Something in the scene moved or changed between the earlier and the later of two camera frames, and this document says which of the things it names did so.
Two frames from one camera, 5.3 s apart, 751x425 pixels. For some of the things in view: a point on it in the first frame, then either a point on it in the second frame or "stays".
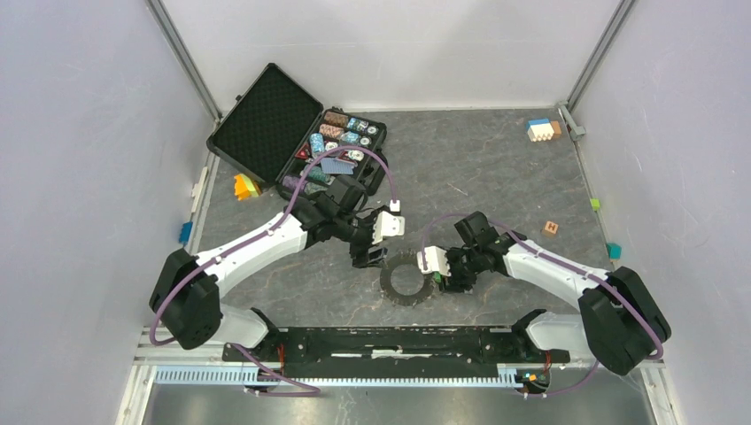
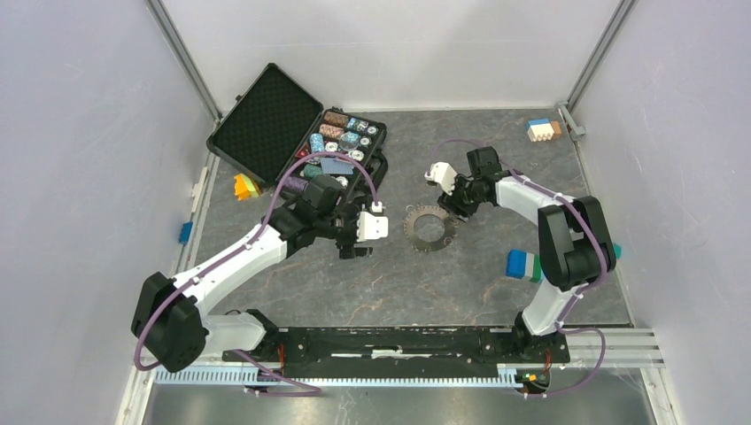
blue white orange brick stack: x=538 y=129 stays
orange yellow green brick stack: x=245 y=188 stays
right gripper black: x=452 y=282 → x=452 y=203
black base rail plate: x=397 y=352 stays
